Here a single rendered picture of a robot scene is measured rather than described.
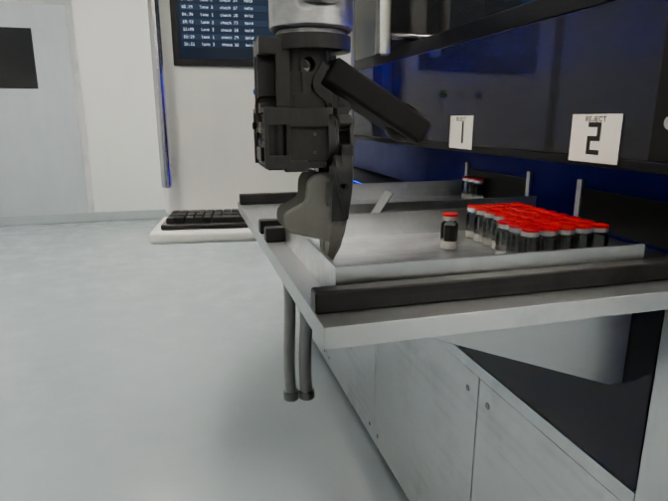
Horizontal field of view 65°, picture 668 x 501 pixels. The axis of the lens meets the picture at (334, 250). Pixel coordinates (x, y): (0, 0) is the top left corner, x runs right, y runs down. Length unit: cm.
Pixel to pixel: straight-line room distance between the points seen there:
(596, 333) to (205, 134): 103
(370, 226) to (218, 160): 73
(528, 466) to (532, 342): 36
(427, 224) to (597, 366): 29
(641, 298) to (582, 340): 12
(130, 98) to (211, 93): 457
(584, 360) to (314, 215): 37
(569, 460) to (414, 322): 47
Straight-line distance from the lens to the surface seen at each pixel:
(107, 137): 598
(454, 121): 106
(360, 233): 75
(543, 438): 91
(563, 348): 67
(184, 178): 142
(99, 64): 601
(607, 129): 74
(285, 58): 49
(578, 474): 87
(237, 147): 140
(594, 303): 56
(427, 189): 116
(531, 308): 51
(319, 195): 49
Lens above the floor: 104
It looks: 14 degrees down
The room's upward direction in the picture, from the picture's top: straight up
